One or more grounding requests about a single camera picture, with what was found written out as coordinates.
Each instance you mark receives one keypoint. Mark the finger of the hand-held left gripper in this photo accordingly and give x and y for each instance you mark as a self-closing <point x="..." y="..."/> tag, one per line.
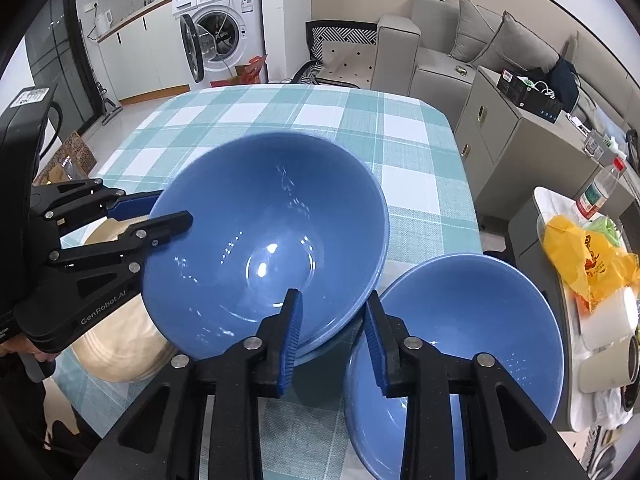
<point x="165" y="227"/>
<point x="135" y="205"/>

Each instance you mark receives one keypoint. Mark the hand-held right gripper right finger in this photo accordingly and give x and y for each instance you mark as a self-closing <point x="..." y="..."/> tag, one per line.
<point x="375" y="350"/>

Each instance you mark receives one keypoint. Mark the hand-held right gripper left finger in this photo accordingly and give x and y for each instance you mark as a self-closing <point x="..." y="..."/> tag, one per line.
<point x="292" y="340"/>

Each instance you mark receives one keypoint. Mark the blue bowl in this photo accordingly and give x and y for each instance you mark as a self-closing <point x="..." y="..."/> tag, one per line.
<point x="330" y="351"/>
<point x="475" y="320"/>
<point x="265" y="210"/>

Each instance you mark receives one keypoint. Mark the beige plate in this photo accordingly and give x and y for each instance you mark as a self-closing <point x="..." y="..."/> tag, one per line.
<point x="107" y="340"/>

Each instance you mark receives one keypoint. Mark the person's left forearm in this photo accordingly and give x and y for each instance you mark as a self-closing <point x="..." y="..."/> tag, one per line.
<point x="30" y="410"/>

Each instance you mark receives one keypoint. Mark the person's left hand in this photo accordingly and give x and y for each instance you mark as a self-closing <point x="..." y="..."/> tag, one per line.
<point x="25" y="347"/>

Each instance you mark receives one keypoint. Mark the brown patterned flat box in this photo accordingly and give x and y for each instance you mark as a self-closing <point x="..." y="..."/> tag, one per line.
<point x="75" y="152"/>

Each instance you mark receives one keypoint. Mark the floor mop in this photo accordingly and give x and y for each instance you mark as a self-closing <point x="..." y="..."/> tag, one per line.
<point x="111" y="110"/>

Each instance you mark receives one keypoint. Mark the black glass door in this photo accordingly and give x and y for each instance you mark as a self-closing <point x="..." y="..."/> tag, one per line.
<point x="65" y="60"/>

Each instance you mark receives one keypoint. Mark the white base cabinet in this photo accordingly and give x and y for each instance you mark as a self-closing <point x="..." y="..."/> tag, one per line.
<point x="145" y="55"/>

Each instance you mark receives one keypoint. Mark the red cardboard box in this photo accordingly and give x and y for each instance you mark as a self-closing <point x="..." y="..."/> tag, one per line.
<point x="250" y="72"/>

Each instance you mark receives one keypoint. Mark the white electric kettle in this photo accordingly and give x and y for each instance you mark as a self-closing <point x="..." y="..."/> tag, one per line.
<point x="103" y="21"/>

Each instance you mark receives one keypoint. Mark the white washing machine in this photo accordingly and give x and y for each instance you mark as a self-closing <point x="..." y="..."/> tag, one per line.
<point x="245" y="25"/>

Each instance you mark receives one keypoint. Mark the yellow plastic bag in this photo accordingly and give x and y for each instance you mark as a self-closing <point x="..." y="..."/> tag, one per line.
<point x="585" y="260"/>

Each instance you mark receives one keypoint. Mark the beige tumbler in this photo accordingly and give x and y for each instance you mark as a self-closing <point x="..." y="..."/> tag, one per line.
<point x="605" y="367"/>

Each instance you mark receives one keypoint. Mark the white cylinder cup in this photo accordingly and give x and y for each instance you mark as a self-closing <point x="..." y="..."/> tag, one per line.
<point x="607" y="317"/>

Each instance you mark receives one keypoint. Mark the white plastic bag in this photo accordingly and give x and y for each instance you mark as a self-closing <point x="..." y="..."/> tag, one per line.
<point x="612" y="405"/>

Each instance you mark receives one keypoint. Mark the white diamond print cushion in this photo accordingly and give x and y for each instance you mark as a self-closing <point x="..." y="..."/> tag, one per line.
<point x="345" y="62"/>

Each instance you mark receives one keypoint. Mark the beige side cabinet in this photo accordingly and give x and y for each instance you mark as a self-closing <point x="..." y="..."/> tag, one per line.
<point x="505" y="140"/>

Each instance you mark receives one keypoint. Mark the green plastic bag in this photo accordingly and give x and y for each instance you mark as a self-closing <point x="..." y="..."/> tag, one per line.
<point x="607" y="227"/>

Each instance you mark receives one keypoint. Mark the black patterned chair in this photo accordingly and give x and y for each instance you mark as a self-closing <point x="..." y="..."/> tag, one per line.
<point x="345" y="35"/>

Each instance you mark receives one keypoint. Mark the clear plastic bottle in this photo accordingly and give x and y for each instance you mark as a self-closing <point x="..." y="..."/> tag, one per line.
<point x="597" y="195"/>

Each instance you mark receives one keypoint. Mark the grey sofa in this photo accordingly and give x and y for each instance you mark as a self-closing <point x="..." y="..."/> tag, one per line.
<point x="430" y="70"/>

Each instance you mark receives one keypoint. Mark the black box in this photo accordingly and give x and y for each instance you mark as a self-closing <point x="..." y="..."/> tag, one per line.
<point x="525" y="92"/>

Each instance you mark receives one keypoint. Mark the dark blue bag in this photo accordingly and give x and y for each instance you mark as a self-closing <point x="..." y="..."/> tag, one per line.
<point x="562" y="80"/>

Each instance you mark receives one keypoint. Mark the grey pillow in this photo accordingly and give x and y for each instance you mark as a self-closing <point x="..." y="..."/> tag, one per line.
<point x="475" y="30"/>
<point x="520" y="45"/>

